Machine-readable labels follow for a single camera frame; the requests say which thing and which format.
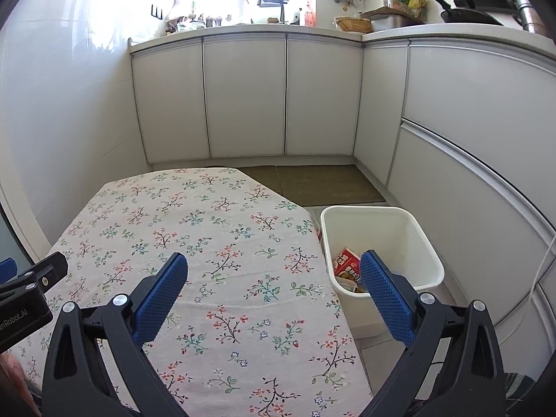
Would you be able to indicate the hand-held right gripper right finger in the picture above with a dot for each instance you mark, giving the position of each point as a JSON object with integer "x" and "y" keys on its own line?
{"x": 387, "y": 297}

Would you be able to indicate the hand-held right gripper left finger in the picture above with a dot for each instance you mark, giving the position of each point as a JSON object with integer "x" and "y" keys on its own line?
{"x": 160, "y": 297}

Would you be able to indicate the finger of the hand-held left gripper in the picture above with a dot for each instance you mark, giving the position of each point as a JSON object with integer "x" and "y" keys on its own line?
{"x": 8, "y": 269}
{"x": 43, "y": 273}

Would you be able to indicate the red and white carton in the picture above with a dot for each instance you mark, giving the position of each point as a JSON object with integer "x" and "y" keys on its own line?
{"x": 346, "y": 264}

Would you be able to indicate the white plastic bin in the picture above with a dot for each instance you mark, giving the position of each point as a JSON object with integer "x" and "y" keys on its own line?
{"x": 391, "y": 234}

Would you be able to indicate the person's left hand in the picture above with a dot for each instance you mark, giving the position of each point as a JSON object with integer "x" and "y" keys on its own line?
{"x": 13, "y": 375}

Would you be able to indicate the floral tablecloth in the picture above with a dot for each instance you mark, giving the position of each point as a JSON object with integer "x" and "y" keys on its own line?
{"x": 217, "y": 226}

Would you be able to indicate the white cabinet drawer front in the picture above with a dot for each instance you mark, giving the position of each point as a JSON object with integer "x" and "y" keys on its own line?
{"x": 456, "y": 226}
{"x": 478, "y": 108}

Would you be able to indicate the large woven floor mat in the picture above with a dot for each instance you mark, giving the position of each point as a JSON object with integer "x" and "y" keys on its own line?
{"x": 330, "y": 184}

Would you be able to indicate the small woven floor mat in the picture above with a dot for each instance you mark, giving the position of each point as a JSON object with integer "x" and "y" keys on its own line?
{"x": 263, "y": 178}

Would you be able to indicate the dark striped cloth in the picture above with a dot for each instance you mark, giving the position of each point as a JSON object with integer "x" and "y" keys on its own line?
{"x": 519, "y": 393}

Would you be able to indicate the white cabinet door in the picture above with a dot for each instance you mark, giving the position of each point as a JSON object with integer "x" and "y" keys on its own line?
{"x": 323, "y": 95}
{"x": 171, "y": 100}
{"x": 245, "y": 95}
{"x": 380, "y": 113}

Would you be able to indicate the white kitchen countertop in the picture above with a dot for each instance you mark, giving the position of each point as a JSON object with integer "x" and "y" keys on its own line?
{"x": 434, "y": 34}

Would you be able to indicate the metal basin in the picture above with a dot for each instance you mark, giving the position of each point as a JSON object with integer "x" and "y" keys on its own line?
{"x": 395, "y": 24}

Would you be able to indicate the wicker basket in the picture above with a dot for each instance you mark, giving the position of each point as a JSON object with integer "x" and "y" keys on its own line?
{"x": 354, "y": 24}

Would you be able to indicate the cluster of small jars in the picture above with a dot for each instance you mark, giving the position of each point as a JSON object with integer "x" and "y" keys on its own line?
{"x": 200, "y": 21}

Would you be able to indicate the brown wooden board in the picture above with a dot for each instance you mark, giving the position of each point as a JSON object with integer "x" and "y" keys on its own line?
{"x": 384, "y": 14}

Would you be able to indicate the red labelled bottle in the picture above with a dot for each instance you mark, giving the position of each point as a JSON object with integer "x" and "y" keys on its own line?
{"x": 310, "y": 16}

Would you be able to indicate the black wok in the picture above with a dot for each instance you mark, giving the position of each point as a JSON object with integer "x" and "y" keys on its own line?
{"x": 469, "y": 16}

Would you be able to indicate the yellow green snack packets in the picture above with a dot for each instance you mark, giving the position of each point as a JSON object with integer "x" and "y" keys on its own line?
{"x": 410, "y": 5}

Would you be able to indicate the black wall hook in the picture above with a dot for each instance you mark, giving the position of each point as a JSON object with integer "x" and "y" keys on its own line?
{"x": 157, "y": 11}

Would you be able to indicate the silver metal duct pipe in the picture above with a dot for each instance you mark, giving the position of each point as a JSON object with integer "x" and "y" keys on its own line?
{"x": 532, "y": 13}

